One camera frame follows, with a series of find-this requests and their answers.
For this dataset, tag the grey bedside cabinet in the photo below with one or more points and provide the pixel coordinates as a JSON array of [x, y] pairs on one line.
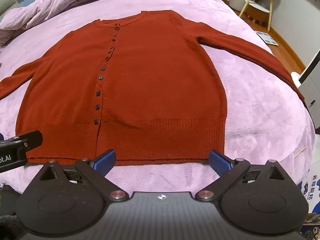
[[312, 92]]

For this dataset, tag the printed cardboard box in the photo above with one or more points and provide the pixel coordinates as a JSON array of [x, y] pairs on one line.
[[313, 192]]

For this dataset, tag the wooden footed stool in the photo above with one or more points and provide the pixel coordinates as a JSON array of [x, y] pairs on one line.
[[257, 13]]

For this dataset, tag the side table with wooden legs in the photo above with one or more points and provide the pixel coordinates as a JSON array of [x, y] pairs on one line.
[[248, 0]]

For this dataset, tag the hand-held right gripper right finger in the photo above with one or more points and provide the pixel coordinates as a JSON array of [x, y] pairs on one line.
[[220, 163]]

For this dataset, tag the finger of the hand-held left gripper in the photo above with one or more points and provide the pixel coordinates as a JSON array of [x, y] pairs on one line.
[[27, 141]]

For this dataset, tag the purple bed blanket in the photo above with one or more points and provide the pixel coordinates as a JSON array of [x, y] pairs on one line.
[[250, 105]]

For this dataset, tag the white bathroom scale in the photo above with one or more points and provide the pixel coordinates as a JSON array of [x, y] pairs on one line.
[[266, 38]]

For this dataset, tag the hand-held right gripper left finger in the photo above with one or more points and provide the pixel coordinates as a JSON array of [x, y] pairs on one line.
[[106, 162]]

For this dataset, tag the white round object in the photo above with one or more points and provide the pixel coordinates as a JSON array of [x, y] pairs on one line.
[[296, 79]]

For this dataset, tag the white round bin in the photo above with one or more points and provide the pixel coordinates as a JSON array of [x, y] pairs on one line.
[[237, 3]]

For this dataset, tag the dark cloth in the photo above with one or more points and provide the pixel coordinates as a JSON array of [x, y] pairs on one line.
[[6, 227]]

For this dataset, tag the red knit cardigan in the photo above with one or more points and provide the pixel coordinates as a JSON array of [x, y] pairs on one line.
[[150, 80]]

